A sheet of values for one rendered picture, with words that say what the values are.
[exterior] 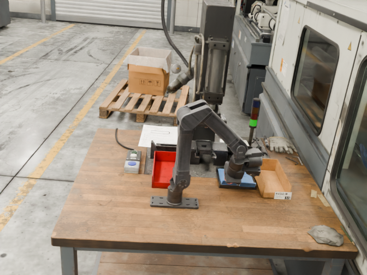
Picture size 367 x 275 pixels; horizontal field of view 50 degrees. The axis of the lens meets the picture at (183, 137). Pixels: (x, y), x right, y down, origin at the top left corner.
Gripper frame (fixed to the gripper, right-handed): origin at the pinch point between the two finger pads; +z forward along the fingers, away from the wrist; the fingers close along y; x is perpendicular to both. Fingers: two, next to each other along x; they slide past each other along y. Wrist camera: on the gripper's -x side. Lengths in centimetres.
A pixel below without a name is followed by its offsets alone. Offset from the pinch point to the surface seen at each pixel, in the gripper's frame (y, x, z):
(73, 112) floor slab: 219, 141, 236
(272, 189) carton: -0.1, -20.6, 3.5
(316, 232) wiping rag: -26.8, -30.1, -13.1
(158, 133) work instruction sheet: 47, 33, 32
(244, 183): -0.8, -6.5, -1.2
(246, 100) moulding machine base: 246, -73, 220
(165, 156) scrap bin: 19.0, 29.0, 11.8
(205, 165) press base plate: 17.1, 8.9, 14.3
